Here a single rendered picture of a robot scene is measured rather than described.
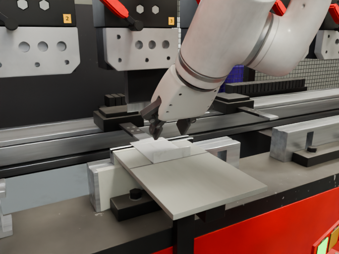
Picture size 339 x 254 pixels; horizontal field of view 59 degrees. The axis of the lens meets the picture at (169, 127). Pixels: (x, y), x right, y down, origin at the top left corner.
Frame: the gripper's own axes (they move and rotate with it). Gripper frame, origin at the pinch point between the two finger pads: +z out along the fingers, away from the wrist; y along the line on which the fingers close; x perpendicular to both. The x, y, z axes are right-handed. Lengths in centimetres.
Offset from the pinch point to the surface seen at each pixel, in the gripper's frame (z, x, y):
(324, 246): 6.8, 30.4, -26.4
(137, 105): 4.0, -9.1, 2.8
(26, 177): 230, -108, 25
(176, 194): -3.7, 14.6, 6.0
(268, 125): 33, -14, -61
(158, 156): 3.3, 4.4, 3.0
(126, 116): 20.8, -18.1, -0.9
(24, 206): 196, -67, 30
